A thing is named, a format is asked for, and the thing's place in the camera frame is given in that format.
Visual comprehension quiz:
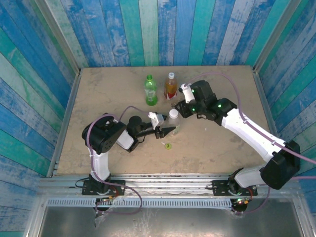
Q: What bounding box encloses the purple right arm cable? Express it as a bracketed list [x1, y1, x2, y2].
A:
[182, 71, 316, 215]

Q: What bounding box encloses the clear plastic bottle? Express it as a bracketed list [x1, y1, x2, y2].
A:
[164, 110, 181, 136]

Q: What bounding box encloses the steel sheet panel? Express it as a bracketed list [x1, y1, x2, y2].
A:
[37, 206, 306, 237]

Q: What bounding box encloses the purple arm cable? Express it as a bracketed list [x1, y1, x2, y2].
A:
[182, 71, 316, 215]
[83, 105, 152, 223]

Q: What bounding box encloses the aluminium table side rail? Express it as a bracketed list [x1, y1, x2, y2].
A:
[253, 68, 281, 146]
[46, 70, 82, 177]

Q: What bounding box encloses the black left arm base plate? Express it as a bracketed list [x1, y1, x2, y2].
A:
[82, 179, 126, 196]

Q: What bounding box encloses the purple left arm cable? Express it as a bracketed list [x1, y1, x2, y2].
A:
[83, 105, 152, 223]

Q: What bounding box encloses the aluminium frame post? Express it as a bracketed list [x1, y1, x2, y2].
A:
[34, 0, 82, 75]
[253, 0, 303, 72]

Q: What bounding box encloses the grey slotted cable duct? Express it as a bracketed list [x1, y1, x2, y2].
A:
[46, 198, 234, 208]

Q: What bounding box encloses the amber tea bottle red label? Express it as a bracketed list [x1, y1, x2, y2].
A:
[163, 72, 179, 100]

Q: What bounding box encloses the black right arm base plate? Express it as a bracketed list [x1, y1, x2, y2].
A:
[211, 180, 258, 197]

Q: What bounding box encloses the green plastic bottle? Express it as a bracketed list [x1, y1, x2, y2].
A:
[144, 74, 158, 107]

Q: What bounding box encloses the aluminium cross rail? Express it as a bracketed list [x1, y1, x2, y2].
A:
[38, 173, 301, 198]

